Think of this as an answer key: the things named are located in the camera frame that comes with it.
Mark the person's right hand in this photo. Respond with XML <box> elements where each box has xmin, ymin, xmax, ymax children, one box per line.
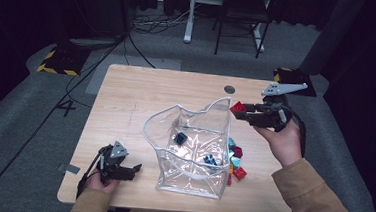
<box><xmin>251</xmin><ymin>117</ymin><xmax>306</xmax><ymax>170</ymax></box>

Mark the long black floor cable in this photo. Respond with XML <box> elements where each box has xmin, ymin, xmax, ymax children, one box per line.
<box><xmin>0</xmin><ymin>27</ymin><xmax>129</xmax><ymax>212</ymax></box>

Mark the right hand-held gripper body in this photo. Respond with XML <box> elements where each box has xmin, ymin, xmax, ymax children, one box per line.
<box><xmin>249</xmin><ymin>79</ymin><xmax>309</xmax><ymax>134</ymax></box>

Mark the magenta toy block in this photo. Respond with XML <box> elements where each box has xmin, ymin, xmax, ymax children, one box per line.
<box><xmin>230</xmin><ymin>145</ymin><xmax>244</xmax><ymax>159</ymax></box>

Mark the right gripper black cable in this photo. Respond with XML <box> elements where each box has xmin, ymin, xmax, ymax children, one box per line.
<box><xmin>272</xmin><ymin>93</ymin><xmax>311</xmax><ymax>159</ymax></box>

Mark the light teal toy block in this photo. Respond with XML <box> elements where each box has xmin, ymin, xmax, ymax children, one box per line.
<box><xmin>229</xmin><ymin>155</ymin><xmax>243</xmax><ymax>169</ymax></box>

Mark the red toy block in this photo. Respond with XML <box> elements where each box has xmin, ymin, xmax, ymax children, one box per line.
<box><xmin>228</xmin><ymin>100</ymin><xmax>248</xmax><ymax>117</ymax></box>

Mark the grey tape piece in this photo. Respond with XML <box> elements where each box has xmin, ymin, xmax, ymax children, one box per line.
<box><xmin>57</xmin><ymin>162</ymin><xmax>82</xmax><ymax>176</ymax></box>

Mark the pile of coloured building blocks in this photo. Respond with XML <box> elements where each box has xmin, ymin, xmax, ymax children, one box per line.
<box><xmin>225</xmin><ymin>137</ymin><xmax>251</xmax><ymax>188</ymax></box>

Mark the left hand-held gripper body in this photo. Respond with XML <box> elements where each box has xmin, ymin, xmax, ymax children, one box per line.
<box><xmin>94</xmin><ymin>139</ymin><xmax>131</xmax><ymax>186</ymax></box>

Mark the white desk frame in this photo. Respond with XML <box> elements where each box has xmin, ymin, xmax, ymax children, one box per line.
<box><xmin>182</xmin><ymin>0</ymin><xmax>273</xmax><ymax>53</ymax></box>

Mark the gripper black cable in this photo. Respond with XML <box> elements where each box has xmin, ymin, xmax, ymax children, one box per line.
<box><xmin>75</xmin><ymin>150</ymin><xmax>104</xmax><ymax>201</ymax></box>
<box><xmin>272</xmin><ymin>93</ymin><xmax>311</xmax><ymax>159</ymax></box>

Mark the bundle of floor cables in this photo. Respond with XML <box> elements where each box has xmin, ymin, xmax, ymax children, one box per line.
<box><xmin>129</xmin><ymin>0</ymin><xmax>204</xmax><ymax>40</ymax></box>

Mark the transparent bag with white trim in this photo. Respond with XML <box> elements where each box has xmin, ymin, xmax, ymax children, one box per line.
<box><xmin>138</xmin><ymin>90</ymin><xmax>235</xmax><ymax>201</ymax></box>

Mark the small dark blue toy block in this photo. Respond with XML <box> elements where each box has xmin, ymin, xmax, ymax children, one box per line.
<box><xmin>173</xmin><ymin>131</ymin><xmax>189</xmax><ymax>146</ymax></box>

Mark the long dark blue toy block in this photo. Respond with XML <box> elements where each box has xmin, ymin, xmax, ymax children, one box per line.
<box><xmin>203</xmin><ymin>153</ymin><xmax>220</xmax><ymax>167</ymax></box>

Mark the black yellow striped base plate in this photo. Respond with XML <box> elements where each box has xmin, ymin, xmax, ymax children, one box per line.
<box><xmin>36</xmin><ymin>43</ymin><xmax>91</xmax><ymax>78</ymax></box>
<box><xmin>271</xmin><ymin>66</ymin><xmax>319</xmax><ymax>98</ymax></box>

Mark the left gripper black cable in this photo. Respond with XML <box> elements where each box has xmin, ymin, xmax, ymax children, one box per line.
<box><xmin>75</xmin><ymin>150</ymin><xmax>104</xmax><ymax>201</ymax></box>

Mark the person's left hand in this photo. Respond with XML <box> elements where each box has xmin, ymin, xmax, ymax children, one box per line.
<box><xmin>84</xmin><ymin>169</ymin><xmax>122</xmax><ymax>195</ymax></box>

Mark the black chair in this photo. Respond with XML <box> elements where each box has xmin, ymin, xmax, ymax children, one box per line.
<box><xmin>211</xmin><ymin>0</ymin><xmax>274</xmax><ymax>61</ymax></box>

